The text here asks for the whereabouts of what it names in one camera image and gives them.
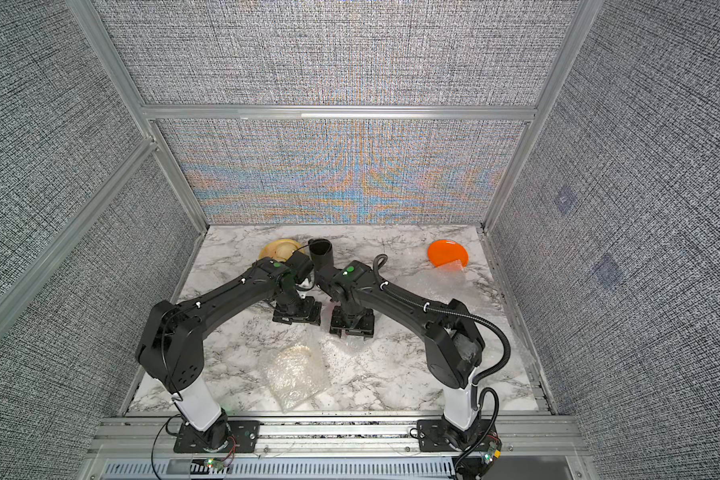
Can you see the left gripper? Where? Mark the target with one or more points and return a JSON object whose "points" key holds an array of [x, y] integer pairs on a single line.
{"points": [[309, 315]]}

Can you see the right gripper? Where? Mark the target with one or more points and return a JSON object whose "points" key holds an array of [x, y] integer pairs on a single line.
{"points": [[365, 329]]}

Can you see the bubble white plate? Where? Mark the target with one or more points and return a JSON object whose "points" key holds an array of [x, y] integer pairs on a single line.
{"points": [[295, 374]]}

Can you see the bubble wrap around orange plate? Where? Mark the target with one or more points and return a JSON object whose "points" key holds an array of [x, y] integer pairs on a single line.
{"points": [[447, 282]]}

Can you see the bubble dark red plate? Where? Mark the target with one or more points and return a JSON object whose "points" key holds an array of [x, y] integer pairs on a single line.
{"points": [[338, 353]]}

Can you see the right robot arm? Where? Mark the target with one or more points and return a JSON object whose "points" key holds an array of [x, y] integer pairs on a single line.
{"points": [[461, 348]]}

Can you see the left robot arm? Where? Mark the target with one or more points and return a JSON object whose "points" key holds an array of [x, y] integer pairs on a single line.
{"points": [[171, 346]]}

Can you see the black cup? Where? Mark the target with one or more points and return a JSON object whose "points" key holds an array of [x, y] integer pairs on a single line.
{"points": [[321, 254]]}

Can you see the yellow bamboo steamer basket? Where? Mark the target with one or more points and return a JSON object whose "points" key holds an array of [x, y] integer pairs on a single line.
{"points": [[280, 250]]}

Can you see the left base circuit board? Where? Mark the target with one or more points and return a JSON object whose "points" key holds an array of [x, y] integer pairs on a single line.
{"points": [[217, 464]]}

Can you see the base circuit board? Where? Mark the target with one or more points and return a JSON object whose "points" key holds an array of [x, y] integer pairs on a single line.
{"points": [[489, 457], [217, 464]]}

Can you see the right base circuit board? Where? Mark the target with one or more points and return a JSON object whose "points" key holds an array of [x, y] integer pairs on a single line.
{"points": [[489, 457]]}

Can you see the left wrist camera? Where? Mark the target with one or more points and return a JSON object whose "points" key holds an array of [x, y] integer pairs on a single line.
{"points": [[302, 268]]}

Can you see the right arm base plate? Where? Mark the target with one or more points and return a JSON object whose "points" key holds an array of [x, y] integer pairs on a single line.
{"points": [[437, 436]]}

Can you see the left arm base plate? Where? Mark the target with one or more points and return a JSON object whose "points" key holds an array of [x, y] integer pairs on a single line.
{"points": [[239, 436]]}

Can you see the aluminium front rail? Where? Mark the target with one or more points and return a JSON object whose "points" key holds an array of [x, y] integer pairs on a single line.
{"points": [[336, 434]]}

